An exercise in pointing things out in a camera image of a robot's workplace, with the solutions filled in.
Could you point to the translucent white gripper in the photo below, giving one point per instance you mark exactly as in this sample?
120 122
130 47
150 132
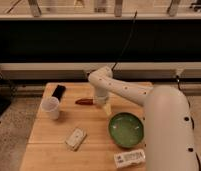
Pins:
103 103

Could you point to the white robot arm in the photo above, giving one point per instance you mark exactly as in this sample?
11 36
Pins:
168 130

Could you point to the green bowl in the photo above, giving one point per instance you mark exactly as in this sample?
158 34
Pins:
126 130

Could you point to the black smartphone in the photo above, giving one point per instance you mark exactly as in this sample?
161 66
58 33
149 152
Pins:
58 92

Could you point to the translucent plastic cup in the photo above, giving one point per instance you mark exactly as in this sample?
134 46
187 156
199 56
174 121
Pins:
50 106

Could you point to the dark equipment at left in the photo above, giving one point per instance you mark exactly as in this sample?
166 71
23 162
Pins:
5 100

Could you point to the wall power outlet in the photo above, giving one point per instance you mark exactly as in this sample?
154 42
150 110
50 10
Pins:
88 73

